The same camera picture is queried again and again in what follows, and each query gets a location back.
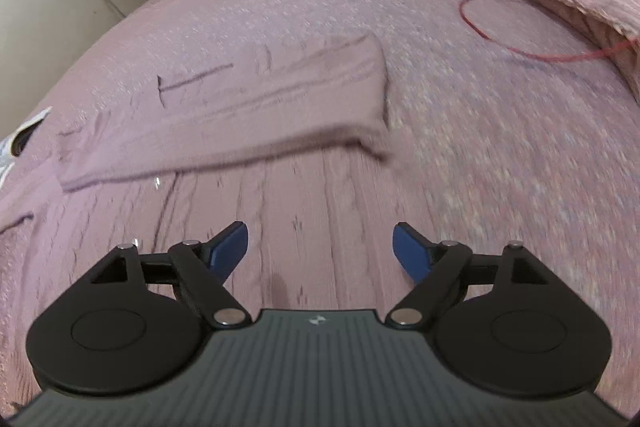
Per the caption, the lilac knitted sweater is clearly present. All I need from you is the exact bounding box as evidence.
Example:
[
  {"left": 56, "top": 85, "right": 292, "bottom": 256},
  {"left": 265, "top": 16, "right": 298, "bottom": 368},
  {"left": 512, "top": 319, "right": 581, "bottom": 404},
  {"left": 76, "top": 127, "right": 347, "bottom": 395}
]
[{"left": 1, "top": 34, "right": 424, "bottom": 315}]

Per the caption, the pink floral bed sheet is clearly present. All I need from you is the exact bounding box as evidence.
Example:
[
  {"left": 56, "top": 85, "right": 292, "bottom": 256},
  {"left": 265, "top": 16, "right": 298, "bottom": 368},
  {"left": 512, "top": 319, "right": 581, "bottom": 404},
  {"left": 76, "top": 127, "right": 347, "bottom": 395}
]
[{"left": 1, "top": 0, "right": 639, "bottom": 415}]

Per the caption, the red thin cable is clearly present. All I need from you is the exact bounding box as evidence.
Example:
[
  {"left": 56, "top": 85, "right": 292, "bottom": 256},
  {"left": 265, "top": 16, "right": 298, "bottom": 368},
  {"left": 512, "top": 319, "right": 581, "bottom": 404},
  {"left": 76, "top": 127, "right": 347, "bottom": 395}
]
[{"left": 458, "top": 0, "right": 640, "bottom": 63}]

